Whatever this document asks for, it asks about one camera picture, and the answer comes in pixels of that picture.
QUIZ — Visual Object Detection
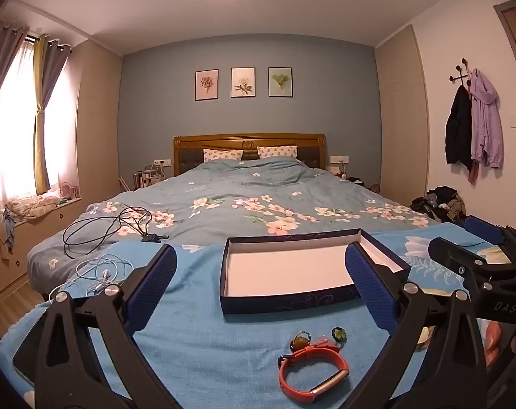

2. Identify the wooden bed headboard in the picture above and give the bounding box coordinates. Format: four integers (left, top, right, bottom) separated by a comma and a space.
173, 133, 327, 177

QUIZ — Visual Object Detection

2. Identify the white sheer curtain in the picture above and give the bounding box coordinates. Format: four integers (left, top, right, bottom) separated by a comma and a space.
0, 38, 80, 205

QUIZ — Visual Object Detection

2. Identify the purple jacket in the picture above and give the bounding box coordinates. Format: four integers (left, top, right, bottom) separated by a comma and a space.
469, 68, 505, 169

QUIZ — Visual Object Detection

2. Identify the black jacket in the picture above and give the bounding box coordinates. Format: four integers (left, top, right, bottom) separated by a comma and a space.
445, 85, 474, 171

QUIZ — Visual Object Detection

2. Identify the black wall coat rack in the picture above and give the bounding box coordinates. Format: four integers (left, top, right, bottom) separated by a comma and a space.
449, 57, 474, 90

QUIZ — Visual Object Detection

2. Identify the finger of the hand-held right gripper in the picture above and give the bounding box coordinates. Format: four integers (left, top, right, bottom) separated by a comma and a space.
463, 215, 516, 265
427, 236, 503, 284

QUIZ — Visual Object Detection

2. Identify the black charging cable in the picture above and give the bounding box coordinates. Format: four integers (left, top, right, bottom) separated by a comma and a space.
63, 207, 170, 258

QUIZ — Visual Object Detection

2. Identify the window seat cabinet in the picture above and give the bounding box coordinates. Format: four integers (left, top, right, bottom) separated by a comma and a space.
0, 198, 88, 303

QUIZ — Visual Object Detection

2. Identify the orange smart watch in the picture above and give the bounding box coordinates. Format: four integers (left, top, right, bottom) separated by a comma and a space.
278, 344, 351, 405

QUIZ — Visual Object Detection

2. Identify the framed white flower picture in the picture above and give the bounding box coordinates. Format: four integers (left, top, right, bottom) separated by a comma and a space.
231, 67, 256, 98

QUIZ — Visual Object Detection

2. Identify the pile of dark clothes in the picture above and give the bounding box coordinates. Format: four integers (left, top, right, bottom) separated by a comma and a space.
410, 186, 467, 226

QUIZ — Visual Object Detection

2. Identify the olive and grey curtain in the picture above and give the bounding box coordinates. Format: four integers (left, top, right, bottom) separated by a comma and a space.
32, 34, 72, 196

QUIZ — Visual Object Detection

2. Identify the light blue flower blanket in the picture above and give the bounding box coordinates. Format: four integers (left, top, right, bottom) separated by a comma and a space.
0, 230, 516, 409

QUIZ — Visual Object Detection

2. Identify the beige wardrobe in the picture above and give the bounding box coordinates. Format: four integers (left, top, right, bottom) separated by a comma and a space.
75, 40, 124, 205
374, 25, 429, 205

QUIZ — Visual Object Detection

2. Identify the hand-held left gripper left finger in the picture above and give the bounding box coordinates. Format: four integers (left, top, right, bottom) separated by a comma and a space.
34, 244, 178, 409

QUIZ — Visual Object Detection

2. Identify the pile of light clothes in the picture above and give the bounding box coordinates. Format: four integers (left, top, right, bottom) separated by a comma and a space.
4, 195, 60, 220

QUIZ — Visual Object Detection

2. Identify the bedside clutter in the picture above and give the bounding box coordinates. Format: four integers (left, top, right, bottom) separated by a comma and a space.
328, 164, 365, 184
132, 164, 165, 190

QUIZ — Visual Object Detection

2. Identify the dark blue shallow box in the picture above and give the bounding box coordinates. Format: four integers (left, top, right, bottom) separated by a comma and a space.
219, 228, 412, 315

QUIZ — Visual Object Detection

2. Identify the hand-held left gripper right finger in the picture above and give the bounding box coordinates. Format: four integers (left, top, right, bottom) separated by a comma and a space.
344, 241, 489, 409

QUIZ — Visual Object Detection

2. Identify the blue floral duvet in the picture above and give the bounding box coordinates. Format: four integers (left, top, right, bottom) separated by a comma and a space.
27, 157, 442, 303

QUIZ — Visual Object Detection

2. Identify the white dotted pillow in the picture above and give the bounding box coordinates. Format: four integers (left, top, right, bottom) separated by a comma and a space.
203, 149, 244, 163
257, 146, 298, 159

